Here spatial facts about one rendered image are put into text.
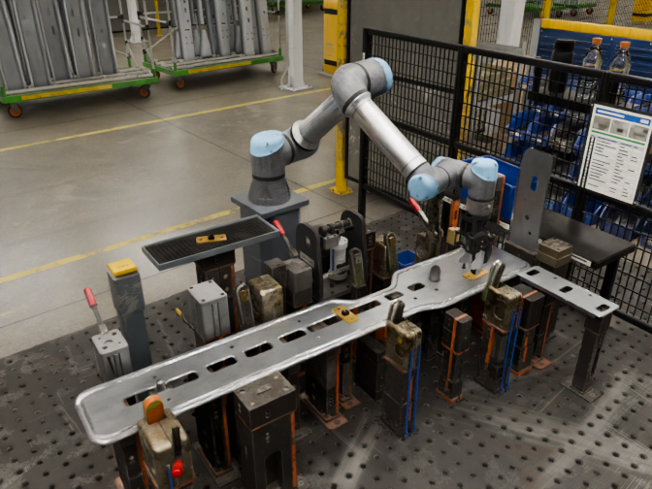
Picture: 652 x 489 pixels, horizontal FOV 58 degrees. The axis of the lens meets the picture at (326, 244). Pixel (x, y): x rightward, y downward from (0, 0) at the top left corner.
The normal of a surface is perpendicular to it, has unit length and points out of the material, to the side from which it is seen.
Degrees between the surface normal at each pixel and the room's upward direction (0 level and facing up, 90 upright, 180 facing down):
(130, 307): 90
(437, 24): 91
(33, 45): 86
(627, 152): 90
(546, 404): 0
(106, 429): 0
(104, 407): 0
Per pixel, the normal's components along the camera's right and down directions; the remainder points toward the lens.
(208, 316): 0.57, 0.38
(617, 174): -0.82, 0.26
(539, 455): 0.00, -0.89
